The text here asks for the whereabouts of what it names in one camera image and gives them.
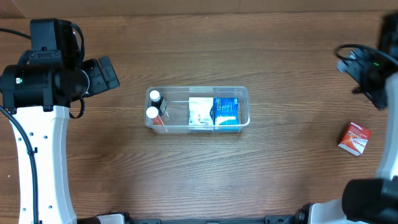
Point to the red bottle white cap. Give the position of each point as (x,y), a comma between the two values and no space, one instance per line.
(153,114)

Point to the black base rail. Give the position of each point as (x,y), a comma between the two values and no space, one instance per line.
(125,218)

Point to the white blue box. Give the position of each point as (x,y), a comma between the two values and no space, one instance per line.
(201,111)

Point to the red packet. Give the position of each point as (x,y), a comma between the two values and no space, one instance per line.
(355,139)

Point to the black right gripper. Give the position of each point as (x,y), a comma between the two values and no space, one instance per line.
(354,66)

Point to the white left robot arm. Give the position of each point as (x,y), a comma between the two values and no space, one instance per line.
(37,93)

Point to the clear plastic container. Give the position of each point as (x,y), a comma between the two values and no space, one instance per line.
(176,117)

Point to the dark bottle white cap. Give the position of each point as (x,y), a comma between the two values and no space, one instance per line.
(158,101)

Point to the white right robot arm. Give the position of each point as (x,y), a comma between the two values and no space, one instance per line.
(371,200)

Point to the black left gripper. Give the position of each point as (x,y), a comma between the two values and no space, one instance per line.
(101,76)

